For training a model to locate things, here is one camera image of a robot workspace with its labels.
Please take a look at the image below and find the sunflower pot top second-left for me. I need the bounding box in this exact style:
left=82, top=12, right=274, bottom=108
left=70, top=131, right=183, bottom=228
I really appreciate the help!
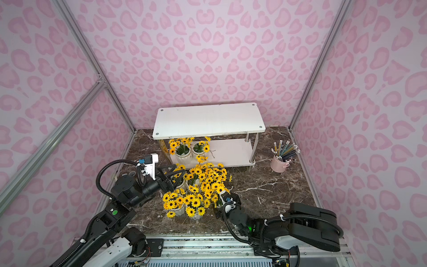
left=199, top=162, right=228, bottom=191

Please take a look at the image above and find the sunflower pot second-left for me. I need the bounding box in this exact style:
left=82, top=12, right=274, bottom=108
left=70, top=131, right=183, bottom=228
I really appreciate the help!
left=199, top=162, right=228, bottom=191
left=192, top=136, right=211, bottom=156

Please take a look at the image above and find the sunflower pot bottom second-left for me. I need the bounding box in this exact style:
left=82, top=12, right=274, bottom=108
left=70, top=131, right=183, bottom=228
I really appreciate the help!
left=192, top=136, right=211, bottom=156

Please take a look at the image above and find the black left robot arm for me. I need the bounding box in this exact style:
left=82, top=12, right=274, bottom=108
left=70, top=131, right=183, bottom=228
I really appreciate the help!
left=52, top=154, right=186, bottom=267

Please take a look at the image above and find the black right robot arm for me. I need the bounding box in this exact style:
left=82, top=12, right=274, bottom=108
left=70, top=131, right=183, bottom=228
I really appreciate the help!
left=217, top=201, right=344, bottom=264

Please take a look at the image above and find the pink pencil cup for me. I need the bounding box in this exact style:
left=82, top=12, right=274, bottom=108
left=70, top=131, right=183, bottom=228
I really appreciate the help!
left=270, top=140, right=301, bottom=173

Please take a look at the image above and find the white two-tier shelf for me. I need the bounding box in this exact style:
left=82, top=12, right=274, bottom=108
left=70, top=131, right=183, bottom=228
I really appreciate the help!
left=153, top=102, right=266, bottom=168

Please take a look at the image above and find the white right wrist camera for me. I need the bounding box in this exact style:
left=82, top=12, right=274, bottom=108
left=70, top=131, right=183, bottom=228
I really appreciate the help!
left=222, top=202, right=236, bottom=214

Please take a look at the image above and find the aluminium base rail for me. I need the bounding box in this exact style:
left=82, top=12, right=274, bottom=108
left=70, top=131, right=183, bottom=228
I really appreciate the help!
left=83, top=233, right=354, bottom=267

